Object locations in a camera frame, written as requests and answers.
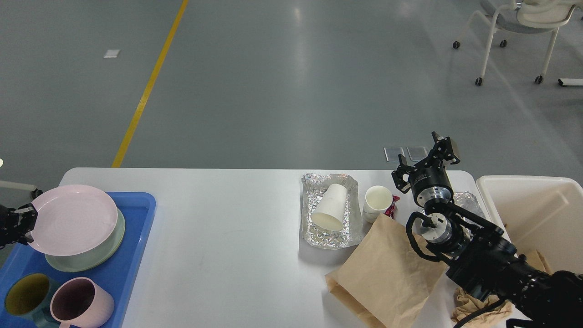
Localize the white office chair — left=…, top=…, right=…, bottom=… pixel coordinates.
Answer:
left=452, top=0, right=582, bottom=87

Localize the blue plastic tray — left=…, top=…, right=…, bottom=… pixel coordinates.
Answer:
left=0, top=192, right=156, bottom=328

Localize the brown paper bag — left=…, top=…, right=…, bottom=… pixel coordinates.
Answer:
left=325, top=215, right=445, bottom=328

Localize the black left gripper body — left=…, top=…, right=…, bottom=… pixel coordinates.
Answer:
left=0, top=205, right=17, bottom=249

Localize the pink plate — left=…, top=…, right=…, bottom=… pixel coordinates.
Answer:
left=29, top=184, right=118, bottom=256

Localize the crushed red soda can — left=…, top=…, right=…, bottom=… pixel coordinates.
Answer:
left=384, top=195, right=400, bottom=219

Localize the white plastic bin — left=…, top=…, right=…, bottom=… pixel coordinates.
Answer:
left=476, top=176, right=583, bottom=273

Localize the aluminium foil tray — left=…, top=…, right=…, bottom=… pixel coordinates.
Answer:
left=300, top=173, right=363, bottom=250

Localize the crumpled brown paper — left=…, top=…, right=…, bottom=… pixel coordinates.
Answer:
left=450, top=249, right=553, bottom=328

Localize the white paper cup upright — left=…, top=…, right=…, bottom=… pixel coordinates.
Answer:
left=362, top=185, right=393, bottom=224

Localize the dark teal mug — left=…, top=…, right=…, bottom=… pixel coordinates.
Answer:
left=4, top=273, right=61, bottom=328

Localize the light green plate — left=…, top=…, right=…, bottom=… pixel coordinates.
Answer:
left=45, top=210, right=126, bottom=272

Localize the white paper cup lying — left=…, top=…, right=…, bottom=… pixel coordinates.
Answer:
left=312, top=184, right=348, bottom=232

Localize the pink ribbed mug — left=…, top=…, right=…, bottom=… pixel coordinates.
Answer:
left=49, top=277, right=115, bottom=328

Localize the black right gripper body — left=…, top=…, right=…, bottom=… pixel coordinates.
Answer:
left=410, top=167, right=454, bottom=207

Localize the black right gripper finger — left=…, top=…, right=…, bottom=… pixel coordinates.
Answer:
left=424, top=132, right=461, bottom=169
left=392, top=154, right=416, bottom=194

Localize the crumpled foil piece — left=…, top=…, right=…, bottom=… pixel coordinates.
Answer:
left=421, top=191, right=486, bottom=219

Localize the white furniture foot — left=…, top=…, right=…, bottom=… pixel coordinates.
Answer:
left=557, top=77, right=583, bottom=87

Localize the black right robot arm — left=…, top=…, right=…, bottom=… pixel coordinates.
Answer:
left=392, top=132, right=583, bottom=328

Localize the grey floor socket plate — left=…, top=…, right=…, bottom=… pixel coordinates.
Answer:
left=384, top=147, right=404, bottom=162
left=406, top=147, right=428, bottom=162

